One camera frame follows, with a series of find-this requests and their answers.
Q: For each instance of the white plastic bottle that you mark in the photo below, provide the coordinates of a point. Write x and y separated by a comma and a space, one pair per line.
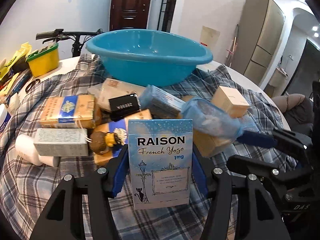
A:
25, 148

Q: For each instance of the orange cream small box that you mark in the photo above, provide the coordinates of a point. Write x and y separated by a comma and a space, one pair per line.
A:
208, 145

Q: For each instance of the Raison blue cigarette pack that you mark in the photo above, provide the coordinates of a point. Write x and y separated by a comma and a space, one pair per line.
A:
160, 158

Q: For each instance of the cream square box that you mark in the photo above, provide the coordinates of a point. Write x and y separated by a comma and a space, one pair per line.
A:
231, 101

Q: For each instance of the dark brown entrance door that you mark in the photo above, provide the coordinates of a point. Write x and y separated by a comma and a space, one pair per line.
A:
129, 14

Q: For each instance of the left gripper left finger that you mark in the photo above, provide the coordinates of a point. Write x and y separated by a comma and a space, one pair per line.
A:
62, 216

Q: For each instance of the yellow plastic bag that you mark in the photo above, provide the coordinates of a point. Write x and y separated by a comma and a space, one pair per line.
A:
17, 63

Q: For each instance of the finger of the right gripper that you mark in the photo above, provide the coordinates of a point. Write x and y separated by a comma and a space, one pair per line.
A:
288, 142
245, 166

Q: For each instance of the bicycle handlebar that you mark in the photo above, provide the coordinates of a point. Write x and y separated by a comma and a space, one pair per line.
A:
79, 38

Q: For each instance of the yellow green container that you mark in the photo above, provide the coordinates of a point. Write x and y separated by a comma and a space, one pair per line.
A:
45, 60

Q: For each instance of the grey white medicine box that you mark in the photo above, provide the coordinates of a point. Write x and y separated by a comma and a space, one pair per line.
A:
61, 142

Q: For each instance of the white blue cream jar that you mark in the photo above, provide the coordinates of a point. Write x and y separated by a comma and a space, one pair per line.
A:
4, 117

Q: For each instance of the brown figurine keychain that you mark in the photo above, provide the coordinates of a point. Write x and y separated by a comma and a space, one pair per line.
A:
100, 142

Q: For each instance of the black scissors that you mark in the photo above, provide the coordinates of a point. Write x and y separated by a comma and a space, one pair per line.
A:
32, 84

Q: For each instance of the plaid blue shirt cloth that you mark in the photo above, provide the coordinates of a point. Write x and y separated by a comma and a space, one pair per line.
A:
26, 188

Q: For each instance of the floral beige tumbler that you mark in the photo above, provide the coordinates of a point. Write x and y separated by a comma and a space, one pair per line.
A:
209, 37

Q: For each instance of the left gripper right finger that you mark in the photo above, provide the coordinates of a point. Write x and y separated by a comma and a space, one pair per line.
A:
259, 217

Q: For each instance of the black Zeesea box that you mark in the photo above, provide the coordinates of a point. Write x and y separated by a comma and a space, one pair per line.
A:
123, 106

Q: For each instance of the beige refrigerator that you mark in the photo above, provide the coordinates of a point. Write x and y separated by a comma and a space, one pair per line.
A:
259, 32

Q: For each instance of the blue plastic basin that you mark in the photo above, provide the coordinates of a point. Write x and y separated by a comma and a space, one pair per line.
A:
148, 57

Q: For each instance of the gold blue cigarette carton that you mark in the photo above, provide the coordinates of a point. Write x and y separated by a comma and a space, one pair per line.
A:
77, 111

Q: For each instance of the beige cigarette carton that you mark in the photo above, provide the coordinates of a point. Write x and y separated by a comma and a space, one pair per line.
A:
112, 88

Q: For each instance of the black framed glass door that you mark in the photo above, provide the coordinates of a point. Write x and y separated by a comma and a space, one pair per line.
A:
166, 15

